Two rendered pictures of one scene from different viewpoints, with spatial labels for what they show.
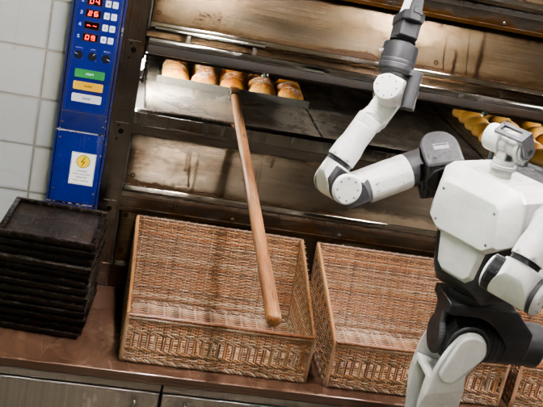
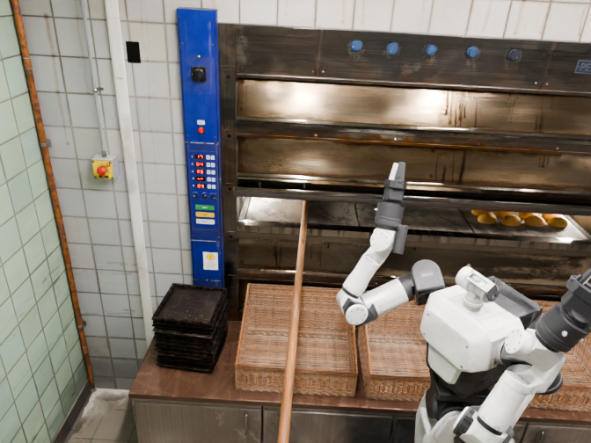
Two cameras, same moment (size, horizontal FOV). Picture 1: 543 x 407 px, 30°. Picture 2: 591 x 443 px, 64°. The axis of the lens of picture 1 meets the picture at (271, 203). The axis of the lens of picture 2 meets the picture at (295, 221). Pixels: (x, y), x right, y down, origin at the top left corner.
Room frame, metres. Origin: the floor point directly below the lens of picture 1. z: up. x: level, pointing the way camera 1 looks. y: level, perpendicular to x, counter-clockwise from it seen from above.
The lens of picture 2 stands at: (1.05, -0.18, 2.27)
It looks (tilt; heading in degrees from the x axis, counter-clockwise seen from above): 27 degrees down; 10
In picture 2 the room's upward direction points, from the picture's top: 3 degrees clockwise
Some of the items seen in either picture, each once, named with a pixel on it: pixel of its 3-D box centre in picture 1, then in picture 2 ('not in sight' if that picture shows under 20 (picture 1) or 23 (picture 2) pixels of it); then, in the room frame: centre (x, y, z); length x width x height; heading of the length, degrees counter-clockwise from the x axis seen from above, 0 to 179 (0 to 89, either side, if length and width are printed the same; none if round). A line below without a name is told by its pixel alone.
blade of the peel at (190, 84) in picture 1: (231, 80); not in sight; (3.70, 0.24, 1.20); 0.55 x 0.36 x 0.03; 98
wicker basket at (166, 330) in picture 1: (217, 295); (297, 336); (2.84, 0.10, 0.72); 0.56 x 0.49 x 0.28; 100
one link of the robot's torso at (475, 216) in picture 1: (502, 225); (476, 335); (2.36, -0.56, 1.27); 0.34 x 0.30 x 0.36; 40
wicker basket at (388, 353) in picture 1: (404, 320); (419, 344); (2.94, -0.49, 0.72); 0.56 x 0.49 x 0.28; 101
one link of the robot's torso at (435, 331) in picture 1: (488, 328); (470, 398); (2.35, -0.60, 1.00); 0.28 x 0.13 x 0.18; 101
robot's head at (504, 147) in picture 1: (506, 147); (475, 286); (2.33, -0.51, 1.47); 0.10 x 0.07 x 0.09; 40
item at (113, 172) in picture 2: not in sight; (105, 167); (2.90, 1.06, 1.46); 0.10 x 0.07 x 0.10; 100
